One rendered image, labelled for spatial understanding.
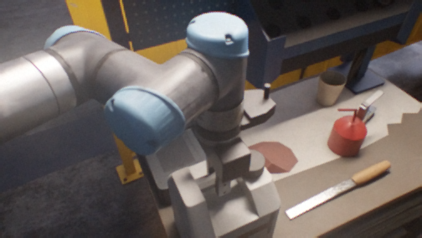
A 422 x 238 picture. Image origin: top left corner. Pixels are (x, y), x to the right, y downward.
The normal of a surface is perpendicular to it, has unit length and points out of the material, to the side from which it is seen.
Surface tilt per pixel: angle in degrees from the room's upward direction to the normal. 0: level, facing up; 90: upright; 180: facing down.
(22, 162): 0
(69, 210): 0
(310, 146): 0
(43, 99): 70
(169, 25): 90
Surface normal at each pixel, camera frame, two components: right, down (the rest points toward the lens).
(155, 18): 0.42, 0.63
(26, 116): 0.78, 0.48
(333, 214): -0.02, -0.71
